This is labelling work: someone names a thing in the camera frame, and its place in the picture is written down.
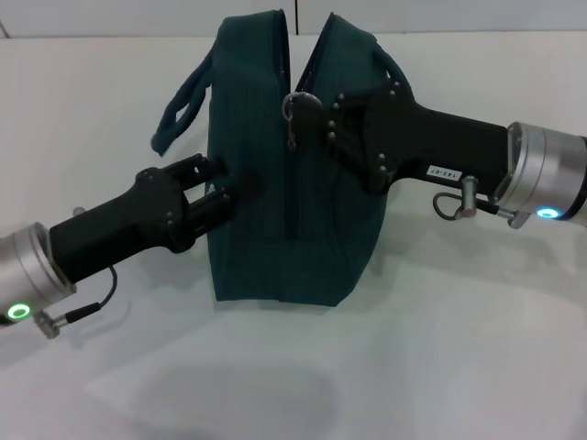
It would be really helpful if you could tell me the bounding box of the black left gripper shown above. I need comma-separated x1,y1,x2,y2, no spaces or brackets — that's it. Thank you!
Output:
48,153,235,283

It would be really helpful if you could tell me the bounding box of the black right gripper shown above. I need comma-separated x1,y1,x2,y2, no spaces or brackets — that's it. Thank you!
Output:
291,82,511,193

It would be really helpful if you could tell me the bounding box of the metal zipper pull ring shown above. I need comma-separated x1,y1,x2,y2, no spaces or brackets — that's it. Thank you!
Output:
281,90,322,152

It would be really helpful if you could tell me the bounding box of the dark teal insulated lunch bag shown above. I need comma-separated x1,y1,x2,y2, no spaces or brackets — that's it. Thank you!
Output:
150,8,404,306

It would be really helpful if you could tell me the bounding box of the left arm cable with connector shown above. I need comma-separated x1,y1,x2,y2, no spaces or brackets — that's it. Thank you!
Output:
34,265,119,340

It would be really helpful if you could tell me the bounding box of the arm cable with connector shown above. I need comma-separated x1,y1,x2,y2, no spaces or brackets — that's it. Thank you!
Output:
34,265,119,340
433,176,528,230

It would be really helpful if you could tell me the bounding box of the right arm cable with connector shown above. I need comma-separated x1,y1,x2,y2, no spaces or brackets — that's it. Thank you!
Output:
433,176,528,230

